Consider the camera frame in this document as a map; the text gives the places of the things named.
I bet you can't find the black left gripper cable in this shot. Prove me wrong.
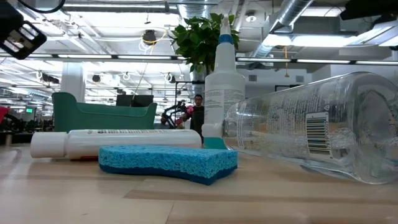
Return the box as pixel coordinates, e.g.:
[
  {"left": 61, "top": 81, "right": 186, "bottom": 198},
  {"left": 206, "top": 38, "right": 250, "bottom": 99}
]
[{"left": 17, "top": 0, "right": 67, "bottom": 14}]

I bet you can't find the teal plastic bin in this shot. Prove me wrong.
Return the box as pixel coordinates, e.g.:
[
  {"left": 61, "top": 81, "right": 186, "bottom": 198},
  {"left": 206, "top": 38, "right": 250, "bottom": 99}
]
[{"left": 51, "top": 91, "right": 159, "bottom": 133}]

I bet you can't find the white squeeze tube bottle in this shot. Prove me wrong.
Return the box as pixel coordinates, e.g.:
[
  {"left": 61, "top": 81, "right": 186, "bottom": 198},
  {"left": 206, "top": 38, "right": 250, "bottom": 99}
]
[{"left": 30, "top": 129, "right": 203, "bottom": 161}]

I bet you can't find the person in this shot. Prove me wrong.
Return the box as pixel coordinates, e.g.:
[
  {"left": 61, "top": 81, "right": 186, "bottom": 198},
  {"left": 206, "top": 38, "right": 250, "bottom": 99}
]
[{"left": 182, "top": 94, "right": 205, "bottom": 139}]

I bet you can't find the wavy light blue sponge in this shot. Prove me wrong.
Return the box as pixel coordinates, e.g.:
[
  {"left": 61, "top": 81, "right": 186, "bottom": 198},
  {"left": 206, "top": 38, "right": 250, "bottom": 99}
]
[{"left": 98, "top": 144, "right": 239, "bottom": 187}]

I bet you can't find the silver ventilation duct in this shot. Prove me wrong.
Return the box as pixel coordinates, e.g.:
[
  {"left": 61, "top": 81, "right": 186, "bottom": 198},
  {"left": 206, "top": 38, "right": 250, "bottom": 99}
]
[{"left": 248, "top": 0, "right": 315, "bottom": 60}]

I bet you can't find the black ceiling device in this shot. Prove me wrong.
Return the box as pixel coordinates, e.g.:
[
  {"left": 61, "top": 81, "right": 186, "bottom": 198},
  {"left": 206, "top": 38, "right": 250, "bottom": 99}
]
[{"left": 142, "top": 29, "right": 157, "bottom": 47}]

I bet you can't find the potted green plant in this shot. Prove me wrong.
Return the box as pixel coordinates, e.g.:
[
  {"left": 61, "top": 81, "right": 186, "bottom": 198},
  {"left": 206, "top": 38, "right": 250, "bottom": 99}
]
[{"left": 169, "top": 12, "right": 241, "bottom": 91}]

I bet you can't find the black background monitor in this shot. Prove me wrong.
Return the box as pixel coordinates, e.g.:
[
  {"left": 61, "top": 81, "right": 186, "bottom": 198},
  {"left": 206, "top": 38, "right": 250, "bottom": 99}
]
[{"left": 116, "top": 94, "right": 154, "bottom": 108}]

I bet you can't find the white spray bottle blue nozzle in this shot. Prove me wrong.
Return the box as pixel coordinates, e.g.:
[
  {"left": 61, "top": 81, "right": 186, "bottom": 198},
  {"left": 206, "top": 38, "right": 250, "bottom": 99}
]
[{"left": 203, "top": 14, "right": 246, "bottom": 138}]

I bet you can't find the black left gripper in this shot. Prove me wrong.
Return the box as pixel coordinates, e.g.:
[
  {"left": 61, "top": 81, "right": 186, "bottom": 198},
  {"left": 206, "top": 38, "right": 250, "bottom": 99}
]
[{"left": 0, "top": 0, "right": 48, "bottom": 60}]

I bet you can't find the clear plastic spray bottle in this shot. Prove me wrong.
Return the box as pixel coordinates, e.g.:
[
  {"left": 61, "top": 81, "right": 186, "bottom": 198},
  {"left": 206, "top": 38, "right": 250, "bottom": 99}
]
[{"left": 201, "top": 71, "right": 398, "bottom": 185}]

